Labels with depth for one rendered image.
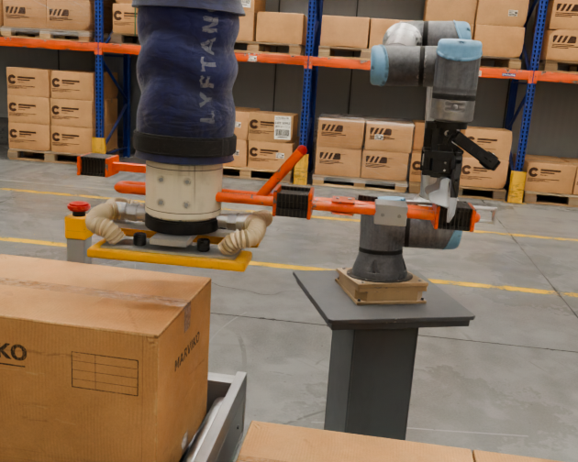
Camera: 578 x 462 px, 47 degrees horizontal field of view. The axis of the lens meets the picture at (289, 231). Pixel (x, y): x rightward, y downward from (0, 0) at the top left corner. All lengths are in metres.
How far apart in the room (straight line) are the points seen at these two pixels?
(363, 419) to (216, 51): 1.46
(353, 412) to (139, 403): 1.08
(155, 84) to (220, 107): 0.14
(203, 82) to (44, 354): 0.67
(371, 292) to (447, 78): 0.98
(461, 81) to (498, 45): 7.25
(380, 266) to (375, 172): 6.36
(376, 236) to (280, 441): 0.79
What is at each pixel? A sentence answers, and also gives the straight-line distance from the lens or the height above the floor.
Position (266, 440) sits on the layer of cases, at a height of 0.54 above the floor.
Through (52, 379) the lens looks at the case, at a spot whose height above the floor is 0.81.
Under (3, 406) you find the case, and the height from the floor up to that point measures 0.73.
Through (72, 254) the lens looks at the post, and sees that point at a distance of 2.21.
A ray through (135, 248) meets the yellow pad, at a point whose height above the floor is 1.10.
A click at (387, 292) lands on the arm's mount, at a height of 0.79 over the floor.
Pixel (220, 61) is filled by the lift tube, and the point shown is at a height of 1.50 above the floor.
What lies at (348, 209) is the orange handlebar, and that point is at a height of 1.21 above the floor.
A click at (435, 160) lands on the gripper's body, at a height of 1.33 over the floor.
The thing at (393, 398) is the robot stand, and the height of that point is 0.40.
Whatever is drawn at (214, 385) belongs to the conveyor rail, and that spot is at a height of 0.58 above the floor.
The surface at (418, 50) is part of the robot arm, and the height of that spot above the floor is 1.55.
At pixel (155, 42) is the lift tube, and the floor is 1.53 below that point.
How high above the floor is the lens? 1.51
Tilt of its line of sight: 14 degrees down
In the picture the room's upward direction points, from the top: 4 degrees clockwise
